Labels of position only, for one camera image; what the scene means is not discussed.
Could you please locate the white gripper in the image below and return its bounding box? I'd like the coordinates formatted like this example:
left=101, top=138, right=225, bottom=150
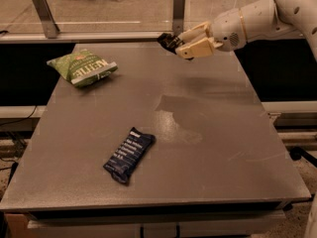
left=176, top=9, right=247, bottom=60

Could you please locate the black rxbar chocolate wrapper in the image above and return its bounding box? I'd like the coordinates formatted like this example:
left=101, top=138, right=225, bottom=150
left=157, top=33, right=184, bottom=55

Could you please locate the clear acrylic barrier panel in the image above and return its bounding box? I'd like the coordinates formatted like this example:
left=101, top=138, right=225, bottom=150
left=0, top=0, right=258, bottom=39

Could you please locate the dark blue rxbar wrapper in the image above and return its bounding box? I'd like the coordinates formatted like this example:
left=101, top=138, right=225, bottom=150
left=103, top=127, right=156, bottom=184

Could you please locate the middle metal bracket post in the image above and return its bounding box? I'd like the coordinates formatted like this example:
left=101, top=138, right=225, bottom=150
left=172, top=0, right=185, bottom=35

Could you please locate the black cable at left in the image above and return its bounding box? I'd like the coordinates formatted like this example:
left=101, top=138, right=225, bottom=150
left=0, top=104, right=38, bottom=128

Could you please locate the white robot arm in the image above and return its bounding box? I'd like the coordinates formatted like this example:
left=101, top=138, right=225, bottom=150
left=175, top=0, right=317, bottom=60

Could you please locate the green kettle chips bag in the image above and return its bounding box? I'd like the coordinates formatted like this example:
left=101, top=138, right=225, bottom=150
left=47, top=50, right=118, bottom=87

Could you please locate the left metal bracket post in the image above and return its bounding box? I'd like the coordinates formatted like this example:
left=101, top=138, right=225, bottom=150
left=32, top=0, right=59, bottom=39

